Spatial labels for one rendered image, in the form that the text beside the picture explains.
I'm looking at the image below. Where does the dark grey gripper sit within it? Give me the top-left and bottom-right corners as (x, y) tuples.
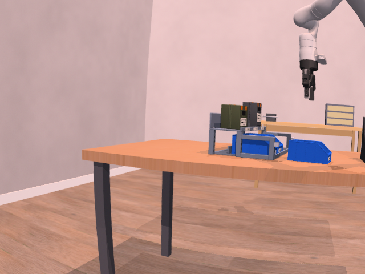
(299, 59), (318, 101)

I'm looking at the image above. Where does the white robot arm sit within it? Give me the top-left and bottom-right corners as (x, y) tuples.
(293, 0), (365, 65)

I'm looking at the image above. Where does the blue bin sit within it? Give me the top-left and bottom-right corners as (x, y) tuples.
(246, 133), (283, 153)
(287, 139), (332, 164)
(232, 134), (269, 155)

